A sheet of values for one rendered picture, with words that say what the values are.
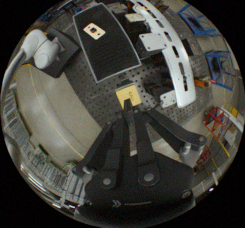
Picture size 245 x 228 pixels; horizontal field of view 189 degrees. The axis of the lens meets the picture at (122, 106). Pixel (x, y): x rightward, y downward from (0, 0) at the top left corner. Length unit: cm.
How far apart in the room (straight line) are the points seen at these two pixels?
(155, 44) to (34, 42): 64
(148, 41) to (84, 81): 63
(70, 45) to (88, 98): 54
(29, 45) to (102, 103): 81
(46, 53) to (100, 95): 59
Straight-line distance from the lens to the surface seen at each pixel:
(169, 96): 41
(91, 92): 78
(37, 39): 63
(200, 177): 737
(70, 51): 80
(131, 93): 25
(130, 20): 42
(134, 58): 25
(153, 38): 35
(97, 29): 30
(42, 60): 57
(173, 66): 48
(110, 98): 74
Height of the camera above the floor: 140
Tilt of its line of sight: 69 degrees down
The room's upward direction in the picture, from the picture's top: 176 degrees counter-clockwise
